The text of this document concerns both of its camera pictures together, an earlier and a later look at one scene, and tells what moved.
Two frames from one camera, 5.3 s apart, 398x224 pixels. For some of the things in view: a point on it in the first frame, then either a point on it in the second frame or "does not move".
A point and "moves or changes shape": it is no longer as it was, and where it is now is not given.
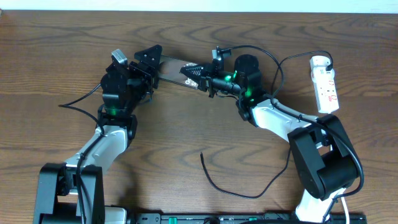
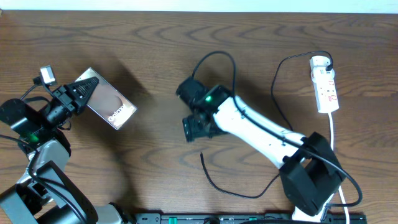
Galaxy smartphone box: x=170 y=68 moves or changes shape
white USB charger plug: x=319 y=61 does not move
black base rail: x=244 y=218 does not move
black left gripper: x=140 y=73 -> x=66 y=97
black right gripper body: x=214 y=80 -> x=192 y=126
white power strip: x=324 y=81 does not move
